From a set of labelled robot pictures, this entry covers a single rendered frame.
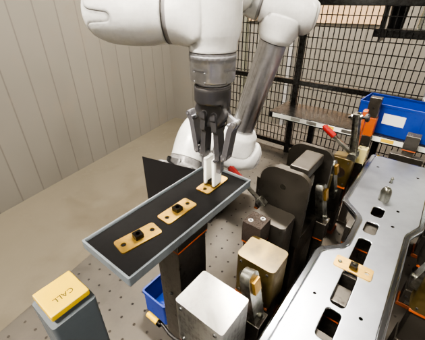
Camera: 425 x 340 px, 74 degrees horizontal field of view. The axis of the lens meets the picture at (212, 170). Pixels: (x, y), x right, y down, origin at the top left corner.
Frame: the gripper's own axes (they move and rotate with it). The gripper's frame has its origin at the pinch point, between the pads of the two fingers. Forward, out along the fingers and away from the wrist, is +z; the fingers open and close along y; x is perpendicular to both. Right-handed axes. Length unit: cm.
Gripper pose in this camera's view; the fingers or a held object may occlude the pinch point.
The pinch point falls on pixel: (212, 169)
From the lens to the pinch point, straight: 66.7
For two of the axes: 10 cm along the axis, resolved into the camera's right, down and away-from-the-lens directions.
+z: 0.0, 8.6, 5.2
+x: 5.9, -4.2, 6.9
